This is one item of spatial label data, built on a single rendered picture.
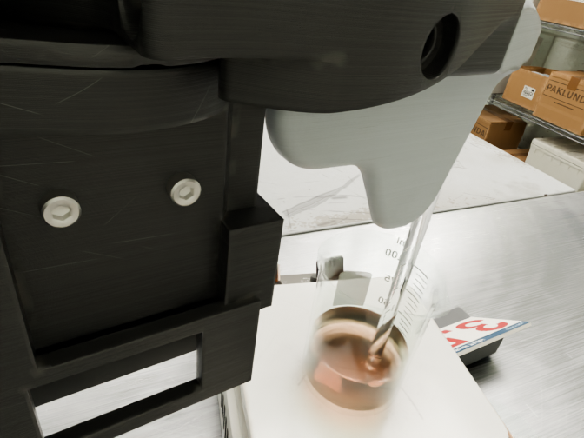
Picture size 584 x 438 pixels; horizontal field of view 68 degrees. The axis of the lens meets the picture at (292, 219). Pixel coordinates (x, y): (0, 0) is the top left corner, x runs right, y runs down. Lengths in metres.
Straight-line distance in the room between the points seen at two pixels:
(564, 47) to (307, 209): 2.67
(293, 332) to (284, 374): 0.03
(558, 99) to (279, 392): 2.42
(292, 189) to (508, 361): 0.31
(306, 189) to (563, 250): 0.32
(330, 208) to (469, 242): 0.17
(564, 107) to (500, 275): 2.08
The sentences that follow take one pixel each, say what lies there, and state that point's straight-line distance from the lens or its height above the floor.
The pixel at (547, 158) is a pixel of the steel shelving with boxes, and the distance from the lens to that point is 2.60.
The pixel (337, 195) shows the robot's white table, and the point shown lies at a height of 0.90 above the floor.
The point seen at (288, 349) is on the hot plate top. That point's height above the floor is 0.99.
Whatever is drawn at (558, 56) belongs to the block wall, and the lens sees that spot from 3.10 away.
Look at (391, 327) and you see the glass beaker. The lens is 0.17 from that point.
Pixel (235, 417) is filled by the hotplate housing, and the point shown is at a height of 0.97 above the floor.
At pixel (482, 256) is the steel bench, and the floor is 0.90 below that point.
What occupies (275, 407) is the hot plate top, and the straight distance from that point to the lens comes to 0.21.
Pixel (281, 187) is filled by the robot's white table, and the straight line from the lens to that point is 0.56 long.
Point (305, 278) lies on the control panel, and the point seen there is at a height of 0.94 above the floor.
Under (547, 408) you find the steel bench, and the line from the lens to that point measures 0.40.
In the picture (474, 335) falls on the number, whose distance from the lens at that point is 0.37.
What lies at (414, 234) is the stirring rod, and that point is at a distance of 0.17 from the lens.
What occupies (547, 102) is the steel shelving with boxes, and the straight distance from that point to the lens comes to 2.60.
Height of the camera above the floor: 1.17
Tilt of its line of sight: 32 degrees down
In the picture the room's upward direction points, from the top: 8 degrees clockwise
